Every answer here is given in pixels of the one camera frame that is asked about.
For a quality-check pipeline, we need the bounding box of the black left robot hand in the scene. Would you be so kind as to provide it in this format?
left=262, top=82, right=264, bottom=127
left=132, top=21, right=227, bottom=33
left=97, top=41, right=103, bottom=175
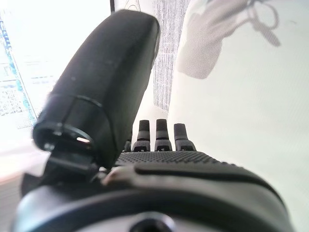
left=11, top=9, right=294, bottom=232

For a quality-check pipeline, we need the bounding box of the white garment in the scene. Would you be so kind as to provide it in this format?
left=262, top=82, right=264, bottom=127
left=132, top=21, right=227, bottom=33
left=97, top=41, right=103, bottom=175
left=0, top=9, right=63, bottom=132

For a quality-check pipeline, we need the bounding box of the beige bed cover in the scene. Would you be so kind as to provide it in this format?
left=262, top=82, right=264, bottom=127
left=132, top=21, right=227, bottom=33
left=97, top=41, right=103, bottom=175
left=169, top=0, right=309, bottom=232

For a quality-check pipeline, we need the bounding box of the grey striped rug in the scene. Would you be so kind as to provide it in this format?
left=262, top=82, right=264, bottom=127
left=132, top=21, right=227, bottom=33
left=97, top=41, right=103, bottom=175
left=152, top=0, right=191, bottom=113

